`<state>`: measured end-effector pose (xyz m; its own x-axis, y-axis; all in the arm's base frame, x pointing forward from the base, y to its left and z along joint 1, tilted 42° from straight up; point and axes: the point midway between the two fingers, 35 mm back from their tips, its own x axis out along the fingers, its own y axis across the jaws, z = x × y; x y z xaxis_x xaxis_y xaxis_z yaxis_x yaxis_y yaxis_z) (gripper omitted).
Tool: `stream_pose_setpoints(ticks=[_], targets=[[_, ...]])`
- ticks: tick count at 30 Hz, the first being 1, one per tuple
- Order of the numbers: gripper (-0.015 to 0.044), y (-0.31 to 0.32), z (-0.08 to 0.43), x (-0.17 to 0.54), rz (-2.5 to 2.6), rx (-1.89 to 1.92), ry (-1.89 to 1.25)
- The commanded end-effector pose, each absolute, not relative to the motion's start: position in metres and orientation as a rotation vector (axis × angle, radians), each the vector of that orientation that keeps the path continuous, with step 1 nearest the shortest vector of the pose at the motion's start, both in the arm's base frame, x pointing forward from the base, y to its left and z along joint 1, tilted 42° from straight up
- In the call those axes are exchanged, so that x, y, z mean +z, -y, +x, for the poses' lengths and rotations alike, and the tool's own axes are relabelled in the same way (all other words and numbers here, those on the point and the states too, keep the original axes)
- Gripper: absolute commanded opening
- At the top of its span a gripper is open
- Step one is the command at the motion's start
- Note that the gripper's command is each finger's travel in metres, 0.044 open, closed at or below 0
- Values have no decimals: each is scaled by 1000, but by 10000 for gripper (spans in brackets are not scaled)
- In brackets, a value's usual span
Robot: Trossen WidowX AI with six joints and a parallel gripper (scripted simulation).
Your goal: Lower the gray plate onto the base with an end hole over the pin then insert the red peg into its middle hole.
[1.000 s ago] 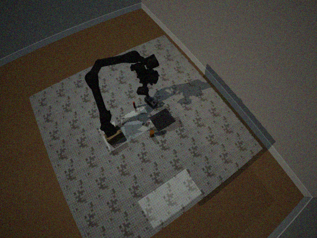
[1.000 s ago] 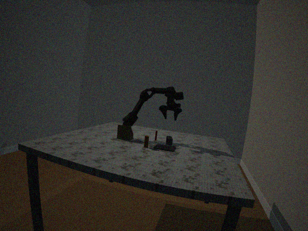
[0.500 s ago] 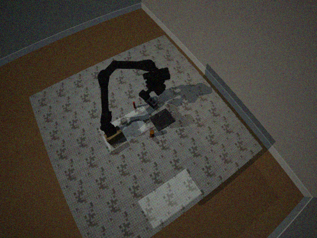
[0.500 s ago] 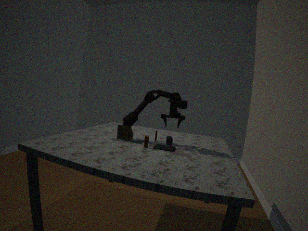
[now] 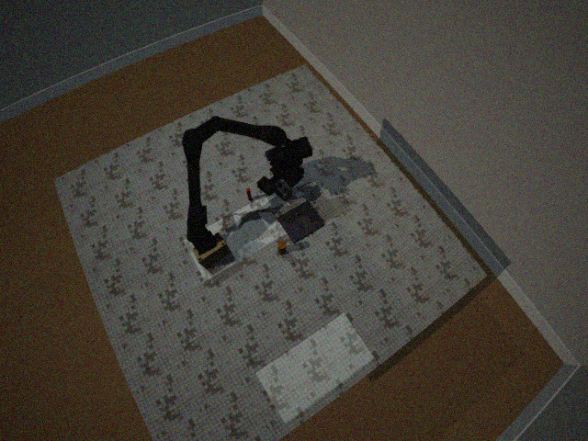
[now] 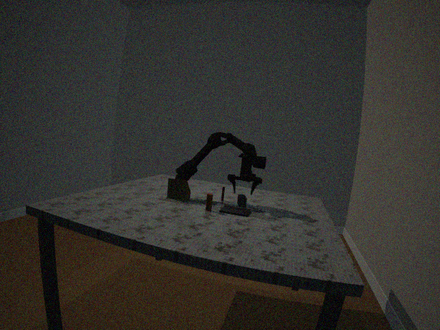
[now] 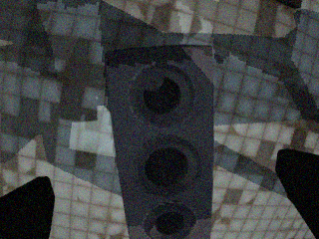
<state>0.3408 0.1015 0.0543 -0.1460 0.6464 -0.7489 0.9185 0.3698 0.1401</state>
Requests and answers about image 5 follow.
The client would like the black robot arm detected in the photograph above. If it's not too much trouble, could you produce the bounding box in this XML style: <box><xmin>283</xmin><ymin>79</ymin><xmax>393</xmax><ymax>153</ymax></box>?
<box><xmin>182</xmin><ymin>116</ymin><xmax>312</xmax><ymax>255</ymax></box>

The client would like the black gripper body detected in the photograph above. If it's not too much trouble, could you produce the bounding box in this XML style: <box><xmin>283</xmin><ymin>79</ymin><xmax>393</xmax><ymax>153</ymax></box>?
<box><xmin>257</xmin><ymin>155</ymin><xmax>303</xmax><ymax>196</ymax></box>

